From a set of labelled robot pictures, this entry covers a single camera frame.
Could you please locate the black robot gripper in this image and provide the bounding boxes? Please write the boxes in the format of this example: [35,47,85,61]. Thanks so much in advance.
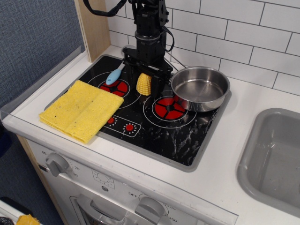
[123,34,173,98]

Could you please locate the yellow toy corn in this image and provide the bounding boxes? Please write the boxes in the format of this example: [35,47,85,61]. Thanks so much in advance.
[136,73,152,96]

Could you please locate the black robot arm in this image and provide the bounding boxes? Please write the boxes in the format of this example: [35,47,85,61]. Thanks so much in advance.
[123,0,173,98]

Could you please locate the black toy stovetop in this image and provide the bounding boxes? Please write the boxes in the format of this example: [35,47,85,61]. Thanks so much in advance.
[80,55,226,172]

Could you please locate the yellow folded cloth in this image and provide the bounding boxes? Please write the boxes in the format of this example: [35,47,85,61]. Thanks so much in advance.
[39,80,124,144]

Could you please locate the grey left oven knob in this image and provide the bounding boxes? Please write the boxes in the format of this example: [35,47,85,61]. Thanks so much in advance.
[46,153,69,177]

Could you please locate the grey oven knob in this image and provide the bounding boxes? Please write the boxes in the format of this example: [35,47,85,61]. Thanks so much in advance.
[46,153,69,177]
[135,197,165,225]

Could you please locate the white toy oven front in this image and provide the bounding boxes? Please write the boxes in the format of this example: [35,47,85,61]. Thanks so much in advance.
[28,141,237,225]

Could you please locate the grey right oven knob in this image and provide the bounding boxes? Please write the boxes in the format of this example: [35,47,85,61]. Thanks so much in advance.
[135,197,165,225]

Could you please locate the grey sink basin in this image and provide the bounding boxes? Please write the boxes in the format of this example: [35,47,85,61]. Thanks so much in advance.
[237,108,300,217]

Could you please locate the yellow object bottom left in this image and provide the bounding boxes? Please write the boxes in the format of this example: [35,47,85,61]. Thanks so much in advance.
[16,214,40,225]

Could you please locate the white ladle blue handle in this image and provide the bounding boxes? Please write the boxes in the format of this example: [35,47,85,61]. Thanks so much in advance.
[105,45,135,85]

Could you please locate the steel pot with handle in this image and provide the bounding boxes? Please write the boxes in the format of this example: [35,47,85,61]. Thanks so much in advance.
[167,60,230,113]

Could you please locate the wooden side post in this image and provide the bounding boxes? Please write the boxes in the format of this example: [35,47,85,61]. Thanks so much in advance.
[74,0,111,62]

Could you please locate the black cable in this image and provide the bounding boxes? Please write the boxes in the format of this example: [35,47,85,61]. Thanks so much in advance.
[82,0,128,17]

